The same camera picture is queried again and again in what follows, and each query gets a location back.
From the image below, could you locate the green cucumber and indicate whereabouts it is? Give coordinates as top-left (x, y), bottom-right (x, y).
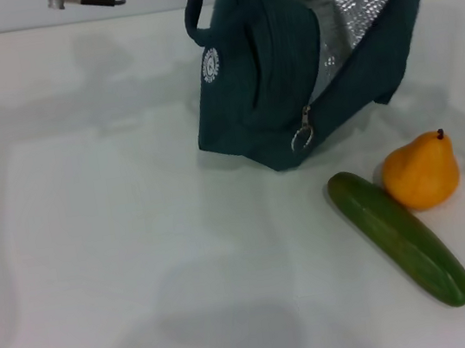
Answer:
top-left (324, 154), bottom-right (465, 325)

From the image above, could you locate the dark teal lunch bag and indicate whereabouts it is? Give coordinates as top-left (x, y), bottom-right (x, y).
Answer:
top-left (175, 0), bottom-right (449, 184)

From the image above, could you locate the yellow orange pear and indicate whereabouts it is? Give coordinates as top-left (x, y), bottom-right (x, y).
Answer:
top-left (374, 126), bottom-right (465, 216)

